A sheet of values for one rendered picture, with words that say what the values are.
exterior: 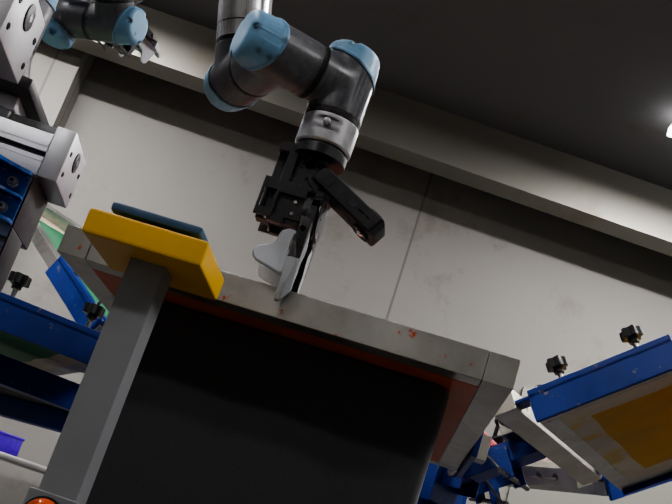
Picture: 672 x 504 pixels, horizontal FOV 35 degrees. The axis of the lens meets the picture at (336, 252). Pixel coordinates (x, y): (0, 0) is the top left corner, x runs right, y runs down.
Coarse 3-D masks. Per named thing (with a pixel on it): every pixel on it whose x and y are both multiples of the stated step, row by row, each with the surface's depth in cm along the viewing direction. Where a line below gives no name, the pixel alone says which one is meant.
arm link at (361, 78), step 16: (336, 48) 138; (352, 48) 138; (368, 48) 138; (336, 64) 136; (352, 64) 137; (368, 64) 138; (320, 80) 135; (336, 80) 136; (352, 80) 136; (368, 80) 138; (320, 96) 136; (336, 96) 136; (352, 96) 136; (368, 96) 138; (336, 112) 135; (352, 112) 136
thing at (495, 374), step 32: (64, 256) 133; (96, 256) 131; (96, 288) 146; (224, 288) 130; (256, 288) 130; (288, 320) 128; (320, 320) 128; (352, 320) 128; (384, 320) 128; (384, 352) 128; (416, 352) 127; (448, 352) 127; (480, 352) 126; (480, 384) 128; (512, 384) 125; (480, 416) 145; (448, 448) 178
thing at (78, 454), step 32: (96, 224) 107; (128, 224) 107; (128, 256) 111; (160, 256) 107; (192, 256) 106; (128, 288) 110; (160, 288) 111; (192, 288) 116; (128, 320) 109; (96, 352) 108; (128, 352) 108; (96, 384) 107; (128, 384) 109; (96, 416) 106; (64, 448) 105; (96, 448) 105; (64, 480) 104
